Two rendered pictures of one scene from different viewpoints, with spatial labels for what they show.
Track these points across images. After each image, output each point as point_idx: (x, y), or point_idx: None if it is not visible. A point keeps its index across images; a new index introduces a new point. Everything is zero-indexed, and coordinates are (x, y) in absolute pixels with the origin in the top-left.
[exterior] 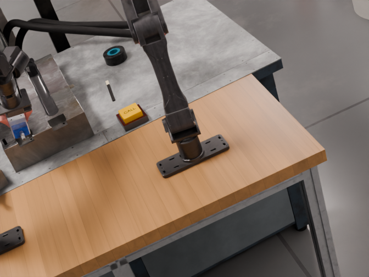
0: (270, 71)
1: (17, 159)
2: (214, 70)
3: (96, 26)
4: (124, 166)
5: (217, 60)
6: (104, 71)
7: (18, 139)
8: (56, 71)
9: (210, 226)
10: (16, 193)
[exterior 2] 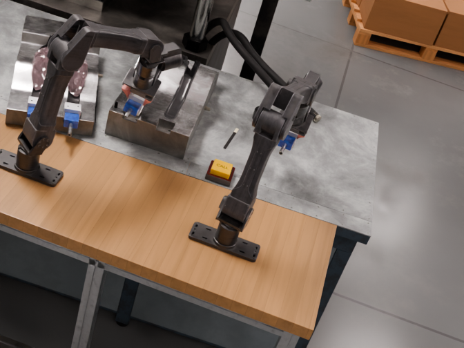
0: (354, 237)
1: (113, 125)
2: (315, 196)
3: (277, 81)
4: (174, 201)
5: (326, 191)
6: (244, 119)
7: None
8: (206, 88)
9: None
10: (88, 148)
